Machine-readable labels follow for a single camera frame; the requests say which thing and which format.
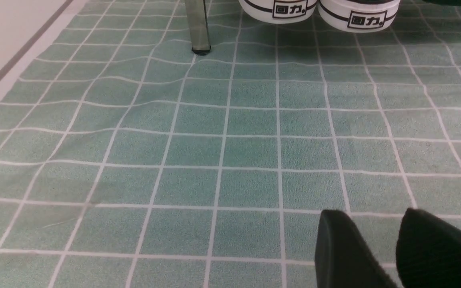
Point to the green checkered cloth mat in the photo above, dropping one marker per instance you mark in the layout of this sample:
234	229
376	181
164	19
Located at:
127	161

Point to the black lace-up sneaker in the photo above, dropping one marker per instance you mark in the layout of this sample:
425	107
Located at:
358	16
279	11

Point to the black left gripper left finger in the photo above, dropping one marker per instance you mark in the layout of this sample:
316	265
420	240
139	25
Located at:
342	257

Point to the black lace-up sneaker right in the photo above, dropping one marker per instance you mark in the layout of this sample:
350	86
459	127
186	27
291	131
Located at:
358	16

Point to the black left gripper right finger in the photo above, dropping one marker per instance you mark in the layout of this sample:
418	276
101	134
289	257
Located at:
428	251

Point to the black lace-up sneaker left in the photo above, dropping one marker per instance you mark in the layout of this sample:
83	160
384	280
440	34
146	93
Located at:
279	11

